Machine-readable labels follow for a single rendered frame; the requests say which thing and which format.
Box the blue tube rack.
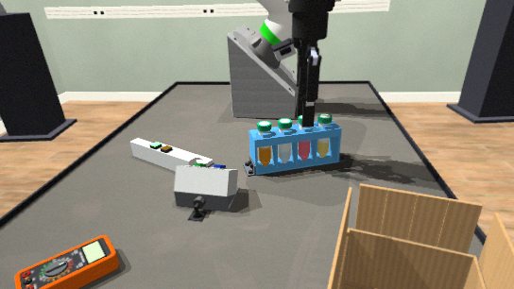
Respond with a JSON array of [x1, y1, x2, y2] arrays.
[[249, 121, 342, 175]]

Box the orange multimeter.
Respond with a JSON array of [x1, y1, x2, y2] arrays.
[[15, 235, 119, 289]]

